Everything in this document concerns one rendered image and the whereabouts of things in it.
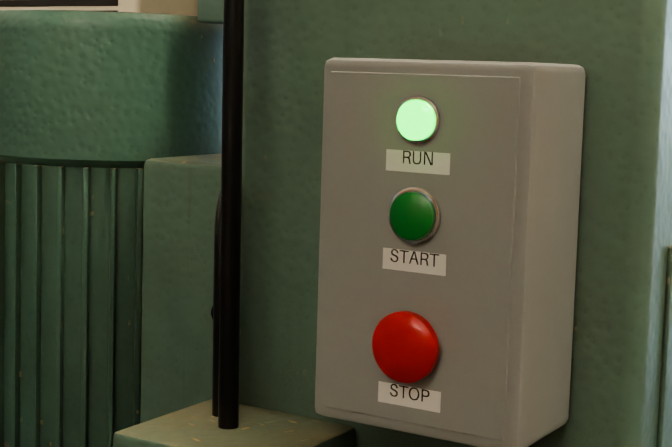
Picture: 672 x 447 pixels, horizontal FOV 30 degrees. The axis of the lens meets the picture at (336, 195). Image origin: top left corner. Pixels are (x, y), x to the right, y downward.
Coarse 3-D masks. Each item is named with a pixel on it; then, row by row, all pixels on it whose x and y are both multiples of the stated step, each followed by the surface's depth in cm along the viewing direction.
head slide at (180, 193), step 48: (144, 192) 73; (192, 192) 71; (144, 240) 74; (192, 240) 72; (144, 288) 74; (192, 288) 72; (144, 336) 74; (192, 336) 72; (144, 384) 74; (192, 384) 72
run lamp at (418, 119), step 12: (420, 96) 52; (408, 108) 52; (420, 108) 51; (432, 108) 51; (396, 120) 52; (408, 120) 52; (420, 120) 51; (432, 120) 51; (408, 132) 52; (420, 132) 51; (432, 132) 52
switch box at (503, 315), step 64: (384, 64) 53; (448, 64) 52; (512, 64) 50; (384, 128) 53; (448, 128) 51; (512, 128) 50; (576, 128) 54; (384, 192) 53; (448, 192) 52; (512, 192) 50; (576, 192) 54; (320, 256) 55; (448, 256) 52; (512, 256) 50; (576, 256) 55; (320, 320) 56; (448, 320) 52; (512, 320) 51; (320, 384) 56; (448, 384) 52; (512, 384) 51
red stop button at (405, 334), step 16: (384, 320) 53; (400, 320) 52; (416, 320) 52; (384, 336) 53; (400, 336) 52; (416, 336) 52; (432, 336) 52; (384, 352) 53; (400, 352) 52; (416, 352) 52; (432, 352) 52; (384, 368) 53; (400, 368) 52; (416, 368) 52; (432, 368) 52
